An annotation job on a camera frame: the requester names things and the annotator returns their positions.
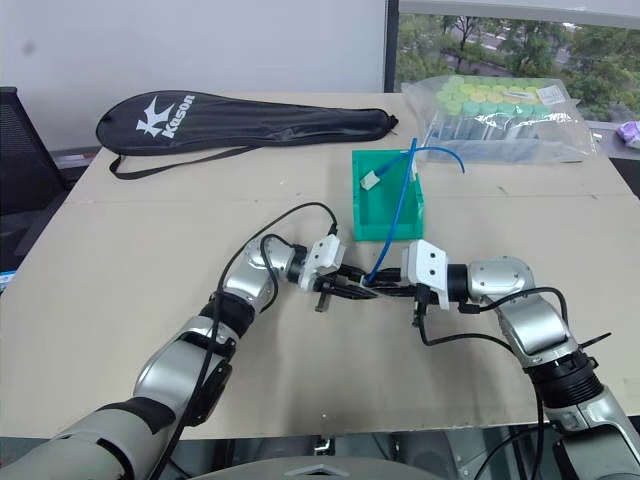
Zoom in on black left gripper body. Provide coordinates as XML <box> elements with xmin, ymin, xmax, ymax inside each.
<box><xmin>312</xmin><ymin>272</ymin><xmax>347</xmax><ymax>315</ymax></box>

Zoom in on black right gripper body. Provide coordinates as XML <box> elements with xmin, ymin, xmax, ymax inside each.
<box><xmin>397</xmin><ymin>268</ymin><xmax>430</xmax><ymax>329</ymax></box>

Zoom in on blue network cable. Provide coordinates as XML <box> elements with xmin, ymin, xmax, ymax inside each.
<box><xmin>363</xmin><ymin>138</ymin><xmax>467</xmax><ymax>290</ymax></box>

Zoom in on green plastic bin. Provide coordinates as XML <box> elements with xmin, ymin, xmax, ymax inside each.
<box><xmin>350</xmin><ymin>148</ymin><xmax>427</xmax><ymax>244</ymax></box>

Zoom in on grey robot torso housing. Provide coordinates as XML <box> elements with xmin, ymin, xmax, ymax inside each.
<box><xmin>205</xmin><ymin>451</ymin><xmax>502</xmax><ymax>480</ymax></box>

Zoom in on plastic bag of capped tubes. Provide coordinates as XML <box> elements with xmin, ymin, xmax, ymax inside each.
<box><xmin>400</xmin><ymin>75</ymin><xmax>602</xmax><ymax>165</ymax></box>

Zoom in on black Kason racket cover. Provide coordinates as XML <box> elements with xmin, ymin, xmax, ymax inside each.
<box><xmin>95</xmin><ymin>90</ymin><xmax>400</xmax><ymax>181</ymax></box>

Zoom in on purple crumpled object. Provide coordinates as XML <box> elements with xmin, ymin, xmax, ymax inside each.
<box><xmin>615</xmin><ymin>120</ymin><xmax>640</xmax><ymax>150</ymax></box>

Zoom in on black mesh chair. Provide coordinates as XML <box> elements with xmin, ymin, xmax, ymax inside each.
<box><xmin>0</xmin><ymin>85</ymin><xmax>69</xmax><ymax>281</ymax></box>

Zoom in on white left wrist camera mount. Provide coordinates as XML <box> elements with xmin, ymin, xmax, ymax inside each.
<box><xmin>304</xmin><ymin>235</ymin><xmax>347</xmax><ymax>292</ymax></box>

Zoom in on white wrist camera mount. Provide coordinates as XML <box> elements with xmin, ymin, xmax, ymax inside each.
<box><xmin>304</xmin><ymin>235</ymin><xmax>347</xmax><ymax>292</ymax></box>
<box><xmin>401</xmin><ymin>239</ymin><xmax>452</xmax><ymax>308</ymax></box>

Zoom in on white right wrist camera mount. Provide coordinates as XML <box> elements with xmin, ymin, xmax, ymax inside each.
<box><xmin>401</xmin><ymin>239</ymin><xmax>452</xmax><ymax>308</ymax></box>

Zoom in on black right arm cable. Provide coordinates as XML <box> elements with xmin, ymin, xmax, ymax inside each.
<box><xmin>412</xmin><ymin>285</ymin><xmax>571</xmax><ymax>480</ymax></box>

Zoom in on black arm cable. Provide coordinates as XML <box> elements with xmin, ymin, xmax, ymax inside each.
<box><xmin>412</xmin><ymin>285</ymin><xmax>571</xmax><ymax>480</ymax></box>
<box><xmin>149</xmin><ymin>201</ymin><xmax>342</xmax><ymax>480</ymax></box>

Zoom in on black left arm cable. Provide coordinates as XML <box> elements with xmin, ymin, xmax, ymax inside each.
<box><xmin>149</xmin><ymin>201</ymin><xmax>342</xmax><ymax>480</ymax></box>

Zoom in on grey window frame post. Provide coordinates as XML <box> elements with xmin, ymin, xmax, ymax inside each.
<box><xmin>383</xmin><ymin>0</ymin><xmax>402</xmax><ymax>94</ymax></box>

